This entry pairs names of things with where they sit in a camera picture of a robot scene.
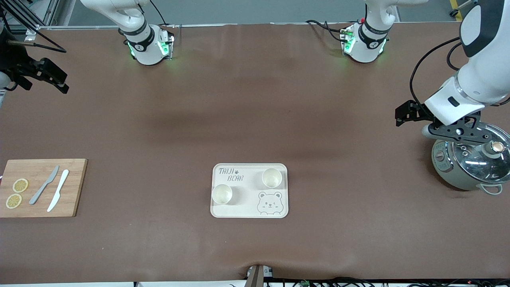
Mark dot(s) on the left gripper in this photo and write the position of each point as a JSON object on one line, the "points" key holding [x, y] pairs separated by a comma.
{"points": [[414, 110]]}

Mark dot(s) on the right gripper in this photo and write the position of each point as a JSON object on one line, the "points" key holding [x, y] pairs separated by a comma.
{"points": [[15, 63]]}

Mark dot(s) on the white IKEA cup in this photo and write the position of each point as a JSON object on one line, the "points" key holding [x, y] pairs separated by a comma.
{"points": [[272, 177], [222, 194]]}

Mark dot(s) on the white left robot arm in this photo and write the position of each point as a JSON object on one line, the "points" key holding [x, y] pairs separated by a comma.
{"points": [[488, 75]]}

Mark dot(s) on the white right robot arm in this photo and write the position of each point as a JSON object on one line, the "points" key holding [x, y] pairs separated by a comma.
{"points": [[145, 44]]}

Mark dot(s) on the grey-green cooking pot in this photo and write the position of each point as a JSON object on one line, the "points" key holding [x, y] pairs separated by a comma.
{"points": [[450, 175]]}

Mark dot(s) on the grey plastic knife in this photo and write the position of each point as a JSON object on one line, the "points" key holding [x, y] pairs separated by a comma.
{"points": [[44, 184]]}

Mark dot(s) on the lemon slice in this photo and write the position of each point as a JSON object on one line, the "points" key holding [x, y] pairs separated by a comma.
{"points": [[14, 201], [20, 185]]}

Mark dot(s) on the white plastic knife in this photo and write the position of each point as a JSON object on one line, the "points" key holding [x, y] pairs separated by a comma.
{"points": [[58, 190]]}

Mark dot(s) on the bamboo cutting board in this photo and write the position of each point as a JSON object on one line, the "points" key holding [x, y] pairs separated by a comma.
{"points": [[75, 191]]}

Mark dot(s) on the brown table mat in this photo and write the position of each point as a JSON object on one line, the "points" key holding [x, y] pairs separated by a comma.
{"points": [[255, 99]]}

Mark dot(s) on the beige bear print tray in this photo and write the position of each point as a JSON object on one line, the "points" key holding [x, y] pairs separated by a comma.
{"points": [[247, 197]]}

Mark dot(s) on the aluminium frame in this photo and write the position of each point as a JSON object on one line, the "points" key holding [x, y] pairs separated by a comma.
{"points": [[51, 12]]}

